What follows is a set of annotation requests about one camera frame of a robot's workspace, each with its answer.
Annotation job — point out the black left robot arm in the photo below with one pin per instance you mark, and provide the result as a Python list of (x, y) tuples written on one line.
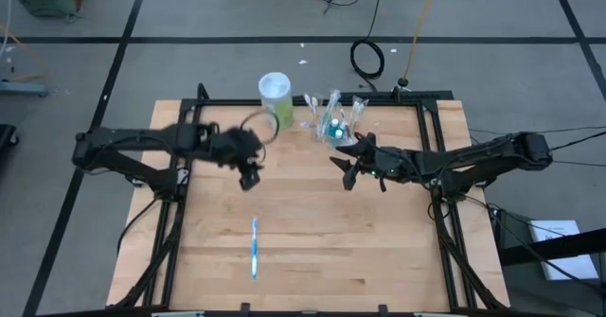
[(118, 137)]

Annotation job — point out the white green wipes canister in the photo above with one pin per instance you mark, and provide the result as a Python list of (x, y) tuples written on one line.
[(275, 92)]

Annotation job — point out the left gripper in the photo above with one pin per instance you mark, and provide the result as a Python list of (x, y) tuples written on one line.
[(232, 146)]

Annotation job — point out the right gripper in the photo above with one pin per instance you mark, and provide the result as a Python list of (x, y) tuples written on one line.
[(388, 164)]

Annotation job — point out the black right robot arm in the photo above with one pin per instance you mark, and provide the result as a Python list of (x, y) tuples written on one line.
[(521, 149)]

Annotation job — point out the black metal beam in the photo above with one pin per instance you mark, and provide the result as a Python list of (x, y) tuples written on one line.
[(558, 248)]

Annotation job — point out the black floor object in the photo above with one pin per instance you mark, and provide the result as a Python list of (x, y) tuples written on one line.
[(5, 139)]

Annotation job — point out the clear plastic cup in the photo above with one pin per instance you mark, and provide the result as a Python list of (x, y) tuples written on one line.
[(326, 135)]

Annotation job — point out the grey blue floor rail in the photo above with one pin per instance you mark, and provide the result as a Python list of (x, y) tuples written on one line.
[(23, 88)]

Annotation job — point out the white paper booklet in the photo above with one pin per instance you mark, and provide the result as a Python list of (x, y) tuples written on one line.
[(568, 260)]

